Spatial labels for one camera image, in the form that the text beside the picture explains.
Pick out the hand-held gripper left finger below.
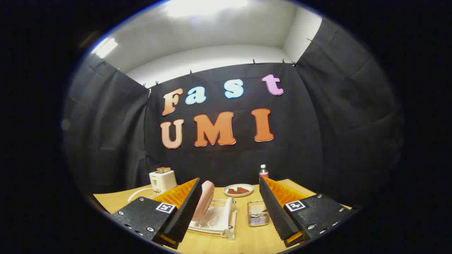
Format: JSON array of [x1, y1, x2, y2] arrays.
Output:
[[111, 177, 203, 250]]

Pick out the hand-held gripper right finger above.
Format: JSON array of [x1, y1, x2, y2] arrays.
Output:
[[259, 176, 354, 248]]

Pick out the metal wire basket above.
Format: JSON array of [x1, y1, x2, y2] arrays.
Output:
[[247, 200, 270, 227]]

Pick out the pink plate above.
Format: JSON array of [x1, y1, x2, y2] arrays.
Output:
[[192, 181, 215, 222]]

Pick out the white wire dish rack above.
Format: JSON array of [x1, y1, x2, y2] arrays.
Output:
[[187, 198, 238, 241]]

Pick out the white round plate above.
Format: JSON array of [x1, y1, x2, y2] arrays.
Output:
[[223, 184, 255, 197]]

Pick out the white toaster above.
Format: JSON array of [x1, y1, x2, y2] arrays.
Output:
[[149, 170, 178, 193]]

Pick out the black backdrop cloth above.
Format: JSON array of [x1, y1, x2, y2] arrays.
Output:
[[64, 16, 405, 208]]

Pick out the ceiling light panel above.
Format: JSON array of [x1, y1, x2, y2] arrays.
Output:
[[93, 37, 119, 59]]

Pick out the white power cable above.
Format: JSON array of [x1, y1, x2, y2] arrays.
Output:
[[127, 188, 157, 202]]

